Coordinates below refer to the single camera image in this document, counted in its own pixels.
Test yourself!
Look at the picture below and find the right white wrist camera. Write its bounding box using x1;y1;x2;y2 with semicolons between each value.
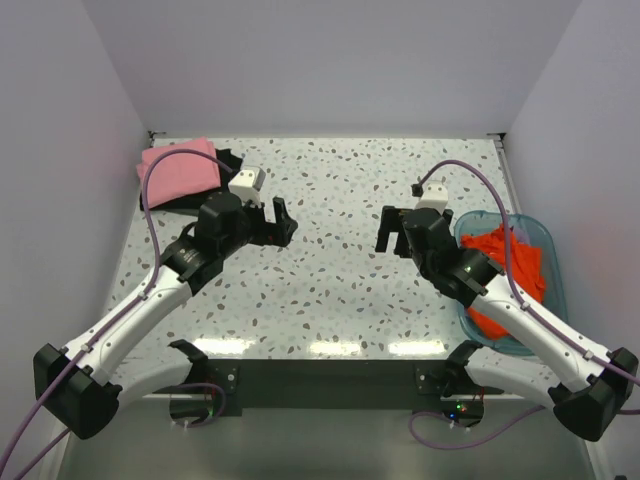
411;181;449;215

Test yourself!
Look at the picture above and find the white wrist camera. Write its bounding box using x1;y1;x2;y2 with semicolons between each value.
228;166;266;207
411;181;449;215

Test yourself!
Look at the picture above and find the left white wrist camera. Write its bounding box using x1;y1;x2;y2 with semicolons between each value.
228;166;266;207

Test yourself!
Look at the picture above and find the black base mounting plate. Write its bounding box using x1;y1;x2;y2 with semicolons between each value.
149;357;504;419

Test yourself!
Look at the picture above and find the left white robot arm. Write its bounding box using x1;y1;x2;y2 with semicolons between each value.
33;192;298;439

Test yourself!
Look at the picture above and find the orange t shirt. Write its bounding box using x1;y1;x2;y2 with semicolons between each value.
461;225;546;340

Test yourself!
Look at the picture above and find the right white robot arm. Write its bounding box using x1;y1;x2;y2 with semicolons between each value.
375;206;639;442

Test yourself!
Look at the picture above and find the folded pink t shirt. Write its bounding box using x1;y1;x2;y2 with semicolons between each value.
136;137;221;208

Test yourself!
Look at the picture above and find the folded black t shirt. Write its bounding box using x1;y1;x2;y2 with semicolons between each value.
149;149;243;211

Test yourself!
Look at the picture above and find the teal plastic basket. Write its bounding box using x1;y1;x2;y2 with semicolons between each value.
454;210;569;357

